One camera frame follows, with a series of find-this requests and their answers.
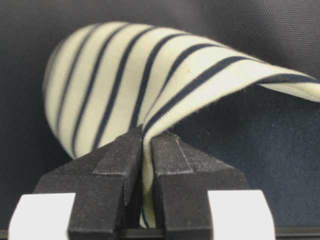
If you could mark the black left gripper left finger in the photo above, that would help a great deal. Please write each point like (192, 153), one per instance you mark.
(84, 199)

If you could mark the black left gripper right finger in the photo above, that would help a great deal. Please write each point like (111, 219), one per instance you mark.
(198, 197)

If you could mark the striped navy slipper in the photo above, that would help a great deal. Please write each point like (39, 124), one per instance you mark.
(105, 79)

